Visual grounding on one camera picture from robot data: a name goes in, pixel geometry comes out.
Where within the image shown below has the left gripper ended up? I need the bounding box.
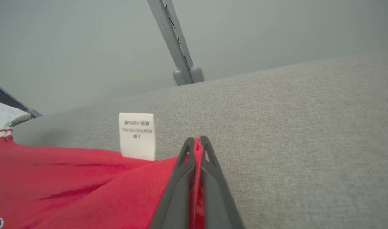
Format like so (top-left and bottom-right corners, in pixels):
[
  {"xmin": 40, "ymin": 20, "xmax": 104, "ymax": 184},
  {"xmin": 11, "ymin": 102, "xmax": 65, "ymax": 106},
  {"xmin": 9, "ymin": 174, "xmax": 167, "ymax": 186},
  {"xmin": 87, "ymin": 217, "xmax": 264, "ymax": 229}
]
[{"xmin": 0, "ymin": 99, "xmax": 32, "ymax": 133}]

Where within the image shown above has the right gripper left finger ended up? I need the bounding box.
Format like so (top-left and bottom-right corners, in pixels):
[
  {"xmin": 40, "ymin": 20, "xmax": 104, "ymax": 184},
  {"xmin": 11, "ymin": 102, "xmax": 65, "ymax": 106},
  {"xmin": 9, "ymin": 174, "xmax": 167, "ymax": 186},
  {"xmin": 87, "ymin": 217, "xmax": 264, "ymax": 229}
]
[{"xmin": 148, "ymin": 137, "xmax": 195, "ymax": 229}]

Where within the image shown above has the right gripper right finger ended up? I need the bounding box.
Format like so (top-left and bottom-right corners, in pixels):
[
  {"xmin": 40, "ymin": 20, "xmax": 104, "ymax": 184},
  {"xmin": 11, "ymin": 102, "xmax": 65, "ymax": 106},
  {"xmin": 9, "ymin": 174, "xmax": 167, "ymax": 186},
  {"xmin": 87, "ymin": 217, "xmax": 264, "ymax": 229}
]
[{"xmin": 200, "ymin": 136, "xmax": 245, "ymax": 229}]

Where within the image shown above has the red jersey shirt white trim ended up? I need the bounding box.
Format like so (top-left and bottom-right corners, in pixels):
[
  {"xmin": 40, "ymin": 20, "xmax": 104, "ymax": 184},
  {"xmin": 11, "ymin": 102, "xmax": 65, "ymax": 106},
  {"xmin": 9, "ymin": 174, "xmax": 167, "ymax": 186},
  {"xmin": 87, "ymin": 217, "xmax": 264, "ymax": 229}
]
[{"xmin": 0, "ymin": 112, "xmax": 207, "ymax": 229}]

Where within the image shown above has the grey metal partition post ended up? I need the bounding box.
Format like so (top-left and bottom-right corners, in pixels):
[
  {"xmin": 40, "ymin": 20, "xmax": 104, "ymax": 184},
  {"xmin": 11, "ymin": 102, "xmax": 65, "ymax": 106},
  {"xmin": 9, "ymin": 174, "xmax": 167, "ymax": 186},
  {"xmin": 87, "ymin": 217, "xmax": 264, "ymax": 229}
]
[
  {"xmin": 146, "ymin": 0, "xmax": 204, "ymax": 86},
  {"xmin": 0, "ymin": 80, "xmax": 43, "ymax": 119}
]

